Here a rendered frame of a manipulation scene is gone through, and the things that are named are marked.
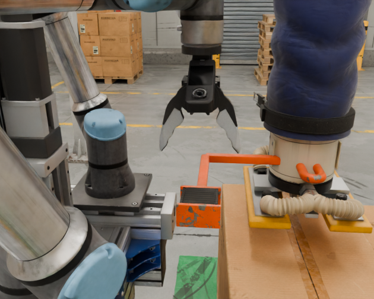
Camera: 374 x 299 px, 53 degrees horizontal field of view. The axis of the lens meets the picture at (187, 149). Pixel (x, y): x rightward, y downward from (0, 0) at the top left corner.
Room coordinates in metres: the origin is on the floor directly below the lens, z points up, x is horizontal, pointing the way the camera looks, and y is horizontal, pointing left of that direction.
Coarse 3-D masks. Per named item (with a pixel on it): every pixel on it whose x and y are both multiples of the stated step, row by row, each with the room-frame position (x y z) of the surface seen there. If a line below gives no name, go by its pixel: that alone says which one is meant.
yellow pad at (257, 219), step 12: (252, 168) 1.09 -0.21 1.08; (252, 180) 1.00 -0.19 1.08; (252, 192) 0.93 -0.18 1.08; (264, 192) 0.88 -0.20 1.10; (276, 192) 0.93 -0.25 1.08; (252, 204) 0.87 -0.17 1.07; (252, 216) 0.81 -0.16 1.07; (264, 216) 0.81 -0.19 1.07; (276, 216) 0.81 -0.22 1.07; (288, 216) 0.81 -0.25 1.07; (276, 228) 0.79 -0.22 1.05; (288, 228) 0.78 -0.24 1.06
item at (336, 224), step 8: (336, 176) 1.04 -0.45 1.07; (344, 200) 0.85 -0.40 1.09; (328, 216) 0.81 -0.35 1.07; (328, 224) 0.79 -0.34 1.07; (336, 224) 0.78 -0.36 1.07; (344, 224) 0.78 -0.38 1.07; (352, 224) 0.78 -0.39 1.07; (360, 224) 0.78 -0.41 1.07; (368, 224) 0.78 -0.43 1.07; (352, 232) 0.77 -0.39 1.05; (360, 232) 0.77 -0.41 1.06; (368, 232) 0.76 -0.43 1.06
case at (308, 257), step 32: (224, 192) 1.18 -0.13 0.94; (224, 224) 0.98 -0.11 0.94; (320, 224) 0.98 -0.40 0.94; (224, 256) 0.91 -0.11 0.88; (256, 256) 0.82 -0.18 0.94; (288, 256) 0.82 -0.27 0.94; (320, 256) 0.82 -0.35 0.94; (352, 256) 0.82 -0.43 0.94; (224, 288) 0.84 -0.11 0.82; (256, 288) 0.70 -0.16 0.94; (288, 288) 0.70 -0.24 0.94; (320, 288) 0.70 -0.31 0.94; (352, 288) 0.70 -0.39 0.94
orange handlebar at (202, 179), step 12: (204, 156) 0.91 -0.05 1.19; (216, 156) 0.92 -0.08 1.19; (228, 156) 0.91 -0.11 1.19; (240, 156) 0.91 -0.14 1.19; (252, 156) 0.91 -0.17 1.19; (264, 156) 0.91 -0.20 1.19; (276, 156) 0.91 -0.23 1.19; (204, 168) 0.83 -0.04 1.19; (300, 168) 0.84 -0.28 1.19; (204, 180) 0.77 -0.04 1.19; (312, 180) 0.79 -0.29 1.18; (324, 180) 0.79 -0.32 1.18
